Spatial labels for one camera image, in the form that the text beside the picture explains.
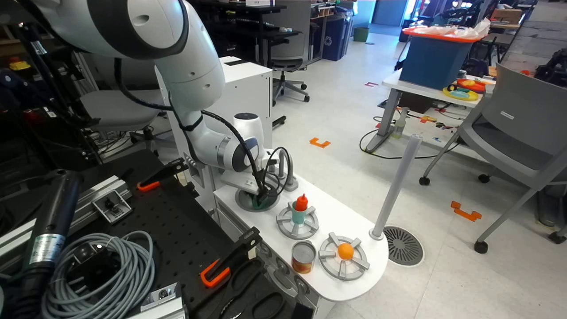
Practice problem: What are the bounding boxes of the red and teal toy bottle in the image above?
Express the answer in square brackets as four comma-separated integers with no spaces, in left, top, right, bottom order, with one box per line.
[293,196,309,226]

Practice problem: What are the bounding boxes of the aluminium extrusion rail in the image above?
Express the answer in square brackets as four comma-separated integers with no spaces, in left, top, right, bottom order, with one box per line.
[0,176,133,258]

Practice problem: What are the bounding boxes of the orange toy ball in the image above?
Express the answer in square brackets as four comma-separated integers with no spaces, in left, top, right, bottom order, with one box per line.
[337,244,355,261]

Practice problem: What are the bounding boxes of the grey burner grate far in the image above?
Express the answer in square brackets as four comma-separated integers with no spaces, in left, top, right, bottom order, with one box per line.
[319,233,371,282]

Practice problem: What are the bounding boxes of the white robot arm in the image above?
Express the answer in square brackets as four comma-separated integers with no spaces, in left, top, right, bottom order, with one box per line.
[30,0,282,197]

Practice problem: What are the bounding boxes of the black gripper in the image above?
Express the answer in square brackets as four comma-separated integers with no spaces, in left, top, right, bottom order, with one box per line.
[261,148,294,197]

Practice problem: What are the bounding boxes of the grey vertical pole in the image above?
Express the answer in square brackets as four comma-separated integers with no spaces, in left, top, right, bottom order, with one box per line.
[369,137,422,242]

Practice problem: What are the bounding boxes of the orange handled clamp near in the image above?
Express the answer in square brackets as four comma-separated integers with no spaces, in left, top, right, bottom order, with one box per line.
[199,228,262,291]

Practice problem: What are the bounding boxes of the coiled grey cable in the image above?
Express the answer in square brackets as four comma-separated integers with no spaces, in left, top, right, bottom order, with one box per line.
[39,229,158,319]

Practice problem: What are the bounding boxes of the round floor drain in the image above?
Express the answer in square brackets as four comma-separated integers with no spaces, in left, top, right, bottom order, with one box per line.
[385,228,424,267]

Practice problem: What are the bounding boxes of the teal small sink basin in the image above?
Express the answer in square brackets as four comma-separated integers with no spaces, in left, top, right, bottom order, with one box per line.
[236,190,277,213]

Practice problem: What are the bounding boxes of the blue bin with orange lid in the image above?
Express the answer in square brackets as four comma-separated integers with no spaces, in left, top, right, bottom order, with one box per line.
[401,29,482,91]

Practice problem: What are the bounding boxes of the white work table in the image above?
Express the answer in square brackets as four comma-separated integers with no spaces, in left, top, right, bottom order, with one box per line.
[372,70,498,155]

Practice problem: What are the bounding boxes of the orange tin can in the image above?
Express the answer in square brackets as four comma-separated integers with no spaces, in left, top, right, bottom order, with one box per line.
[293,242,316,274]

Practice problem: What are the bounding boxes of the black perforated robot table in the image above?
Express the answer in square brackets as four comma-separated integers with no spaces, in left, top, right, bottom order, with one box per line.
[0,148,316,319]

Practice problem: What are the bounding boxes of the colourful toys on table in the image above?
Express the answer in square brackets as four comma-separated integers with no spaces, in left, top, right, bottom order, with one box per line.
[443,79,486,102]

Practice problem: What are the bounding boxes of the grey burner grate near sink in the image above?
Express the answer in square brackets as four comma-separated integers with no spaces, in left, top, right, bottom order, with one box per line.
[275,206,319,240]

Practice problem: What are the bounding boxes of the orange handled clamp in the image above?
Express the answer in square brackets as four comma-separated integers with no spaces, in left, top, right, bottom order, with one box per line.
[137,158,188,194]
[199,228,262,291]

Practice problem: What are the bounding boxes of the grey office chair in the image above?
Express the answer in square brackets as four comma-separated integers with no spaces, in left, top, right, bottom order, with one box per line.
[418,66,567,254]

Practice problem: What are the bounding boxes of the orange handled clamp far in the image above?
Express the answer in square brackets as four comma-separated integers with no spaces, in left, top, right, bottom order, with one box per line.
[137,158,188,194]

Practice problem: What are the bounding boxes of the white toy kitchen set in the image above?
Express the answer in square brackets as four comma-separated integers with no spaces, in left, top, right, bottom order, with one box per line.
[154,56,390,319]

